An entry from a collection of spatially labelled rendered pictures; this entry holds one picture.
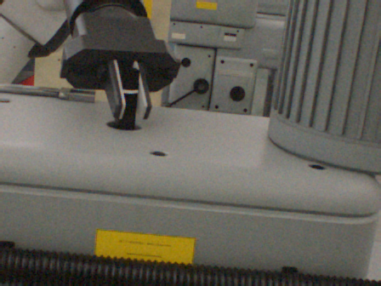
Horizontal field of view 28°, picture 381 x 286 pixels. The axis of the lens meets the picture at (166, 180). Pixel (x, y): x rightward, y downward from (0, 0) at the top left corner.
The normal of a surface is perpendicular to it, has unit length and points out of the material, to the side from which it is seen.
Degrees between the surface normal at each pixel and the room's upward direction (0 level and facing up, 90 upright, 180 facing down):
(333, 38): 90
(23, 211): 90
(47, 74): 90
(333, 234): 90
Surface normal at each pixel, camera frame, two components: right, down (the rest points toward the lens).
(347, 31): -0.58, 0.19
